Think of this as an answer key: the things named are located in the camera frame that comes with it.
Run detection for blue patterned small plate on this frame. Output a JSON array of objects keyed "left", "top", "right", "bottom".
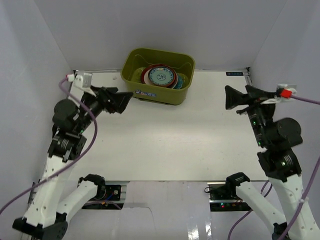
[{"left": 147, "top": 66, "right": 176, "bottom": 87}]

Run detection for cream plate with small flowers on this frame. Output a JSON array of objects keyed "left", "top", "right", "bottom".
[{"left": 142, "top": 74, "right": 178, "bottom": 89}]

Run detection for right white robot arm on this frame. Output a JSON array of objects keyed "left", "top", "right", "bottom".
[{"left": 224, "top": 84, "right": 320, "bottom": 240}]

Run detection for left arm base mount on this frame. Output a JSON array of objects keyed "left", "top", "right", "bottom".
[{"left": 82, "top": 184, "right": 124, "bottom": 210}]

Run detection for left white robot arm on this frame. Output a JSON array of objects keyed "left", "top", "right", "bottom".
[{"left": 12, "top": 86, "right": 133, "bottom": 240}]

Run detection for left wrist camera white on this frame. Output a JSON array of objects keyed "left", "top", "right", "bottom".
[{"left": 66, "top": 71, "right": 93, "bottom": 93}]

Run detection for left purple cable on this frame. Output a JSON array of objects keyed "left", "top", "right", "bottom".
[{"left": 0, "top": 74, "right": 123, "bottom": 215}]

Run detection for dark red rimmed plate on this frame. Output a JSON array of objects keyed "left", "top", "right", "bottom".
[{"left": 142, "top": 64, "right": 178, "bottom": 88}]

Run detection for teal scalloped plate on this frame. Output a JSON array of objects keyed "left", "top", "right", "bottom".
[{"left": 133, "top": 66, "right": 191, "bottom": 91}]

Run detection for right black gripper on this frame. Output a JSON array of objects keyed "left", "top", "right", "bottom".
[{"left": 223, "top": 84, "right": 276, "bottom": 147}]

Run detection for olive green plastic bin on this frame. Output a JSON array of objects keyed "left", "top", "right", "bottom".
[{"left": 120, "top": 48, "right": 196, "bottom": 106}]

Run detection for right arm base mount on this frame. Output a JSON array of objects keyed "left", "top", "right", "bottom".
[{"left": 204, "top": 182, "right": 251, "bottom": 212}]

